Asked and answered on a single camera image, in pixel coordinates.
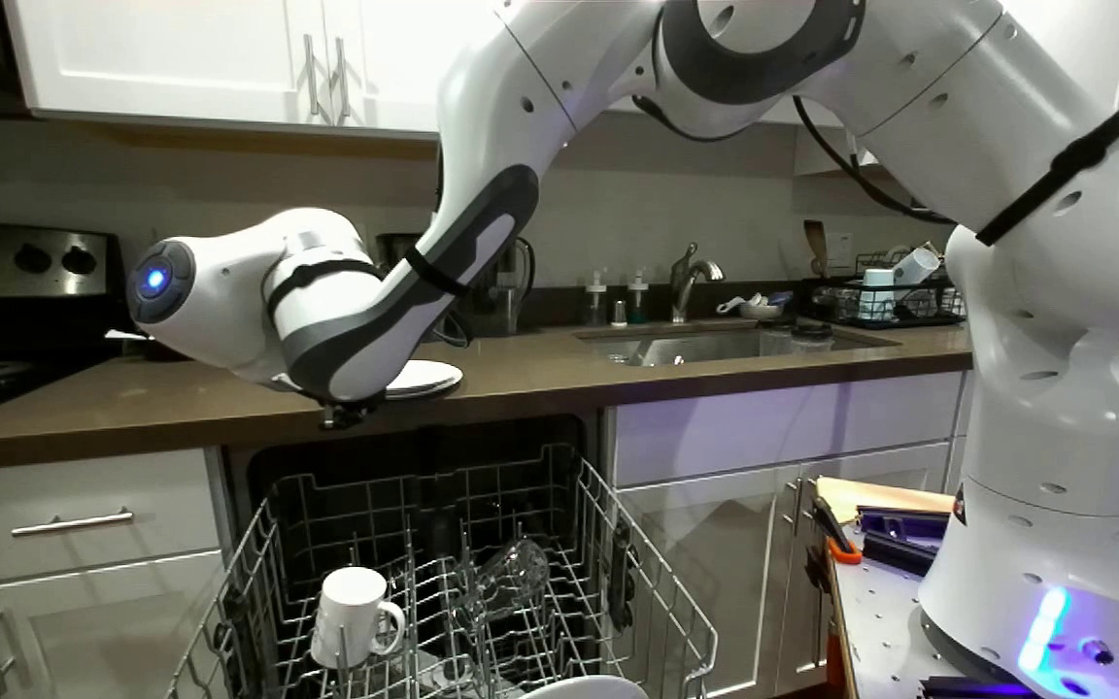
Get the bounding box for white plate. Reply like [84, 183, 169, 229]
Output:
[519, 677, 649, 699]
[256, 359, 463, 403]

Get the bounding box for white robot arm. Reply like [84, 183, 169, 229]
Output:
[127, 0, 1119, 699]

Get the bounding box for steel kitchen sink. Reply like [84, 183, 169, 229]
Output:
[581, 325, 883, 370]

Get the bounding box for kitchen faucet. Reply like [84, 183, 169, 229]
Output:
[667, 247, 722, 325]

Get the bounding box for white plate in rack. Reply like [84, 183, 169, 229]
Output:
[519, 677, 649, 699]

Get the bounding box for clear drinking glass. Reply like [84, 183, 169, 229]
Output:
[474, 536, 555, 645]

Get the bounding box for black dish drying rack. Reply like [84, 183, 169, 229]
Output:
[816, 247, 959, 330]

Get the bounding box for white mug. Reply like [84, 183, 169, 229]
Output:
[309, 568, 405, 669]

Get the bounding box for white upper cabinets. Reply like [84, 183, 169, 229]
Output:
[5, 0, 502, 133]

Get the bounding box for white lower cabinet drawers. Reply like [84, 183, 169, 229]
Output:
[0, 451, 220, 699]

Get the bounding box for black stove range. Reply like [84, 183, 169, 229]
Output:
[0, 224, 127, 403]

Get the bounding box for wire dishwasher rack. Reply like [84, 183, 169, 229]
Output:
[162, 445, 720, 699]

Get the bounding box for orange handled tool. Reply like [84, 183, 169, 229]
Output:
[810, 496, 862, 568]

